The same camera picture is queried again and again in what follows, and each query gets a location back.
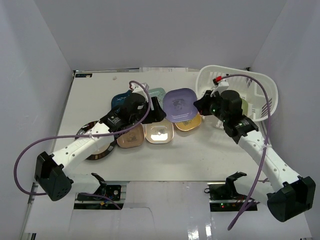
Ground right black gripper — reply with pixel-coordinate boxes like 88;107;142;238
195;90;229;123

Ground purple square plate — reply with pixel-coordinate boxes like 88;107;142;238
162;88;198;123

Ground green square plate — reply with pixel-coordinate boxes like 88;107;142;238
241;98;249;116

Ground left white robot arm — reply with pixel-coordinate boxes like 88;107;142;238
35;93;166;201

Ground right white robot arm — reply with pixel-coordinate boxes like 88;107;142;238
194;90;316;222

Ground yellow square plate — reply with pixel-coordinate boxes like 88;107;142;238
175;113;202;132

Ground cream square plate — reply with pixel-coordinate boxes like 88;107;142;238
145;119;174;144

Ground light green rectangular plate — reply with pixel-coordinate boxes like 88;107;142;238
148;87;166;108

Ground brown square plate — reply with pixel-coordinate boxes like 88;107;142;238
117;124;145;149

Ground dark blue leaf plate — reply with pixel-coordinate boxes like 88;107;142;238
111;90;132;111

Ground papers at table back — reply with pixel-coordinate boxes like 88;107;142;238
139;67;189;73

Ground white plastic dish basket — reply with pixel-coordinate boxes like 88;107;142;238
195;65;279;129

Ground round dark mirrored plate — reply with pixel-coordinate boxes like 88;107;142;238
76;121;117;161

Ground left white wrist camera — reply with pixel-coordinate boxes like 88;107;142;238
129;83;149;99

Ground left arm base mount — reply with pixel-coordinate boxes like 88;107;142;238
73;184;126;210

